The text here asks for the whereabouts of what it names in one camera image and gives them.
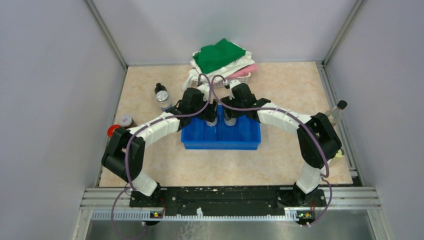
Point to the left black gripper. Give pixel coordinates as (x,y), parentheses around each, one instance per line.
(209,115)

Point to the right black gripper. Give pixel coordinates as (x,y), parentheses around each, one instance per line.
(234,114)

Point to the black-capped squeeze bottle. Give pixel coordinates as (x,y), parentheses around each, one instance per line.
(230,122)
(211,123)

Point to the blue plastic divided tray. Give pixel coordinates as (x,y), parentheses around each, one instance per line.
(244,135)

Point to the silver-lidded clear shaker bottle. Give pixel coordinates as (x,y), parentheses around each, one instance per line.
(164,100)

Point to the tall dark sauce bottle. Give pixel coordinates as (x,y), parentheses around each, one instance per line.
(334,114)

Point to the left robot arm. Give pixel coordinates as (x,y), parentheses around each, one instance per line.
(124,153)

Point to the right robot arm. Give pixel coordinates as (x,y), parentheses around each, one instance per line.
(318,141)

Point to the pink folded cloth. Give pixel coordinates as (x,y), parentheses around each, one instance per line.
(243,72)

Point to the white plastic basket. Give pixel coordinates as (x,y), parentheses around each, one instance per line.
(219,83)

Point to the white folded cloth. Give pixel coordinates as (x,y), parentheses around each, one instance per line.
(225,71)

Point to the green folded cloth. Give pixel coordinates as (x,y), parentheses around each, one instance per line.
(213,57)

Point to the small black cap bottle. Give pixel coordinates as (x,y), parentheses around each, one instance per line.
(159,87)

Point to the white-lidded brown spice jar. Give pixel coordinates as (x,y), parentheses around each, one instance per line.
(126,121)

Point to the red-lidded jar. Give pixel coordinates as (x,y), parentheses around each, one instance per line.
(111,129)

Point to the yellow-lidded beige jar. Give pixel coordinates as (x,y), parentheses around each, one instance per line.
(340,153)

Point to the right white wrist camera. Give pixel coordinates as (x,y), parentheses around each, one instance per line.
(230,85)

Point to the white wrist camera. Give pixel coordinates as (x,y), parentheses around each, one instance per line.
(204,88)
(230,85)

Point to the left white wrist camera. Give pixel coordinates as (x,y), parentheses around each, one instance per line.
(204,88)

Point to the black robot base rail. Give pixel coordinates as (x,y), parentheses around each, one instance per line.
(223,203)

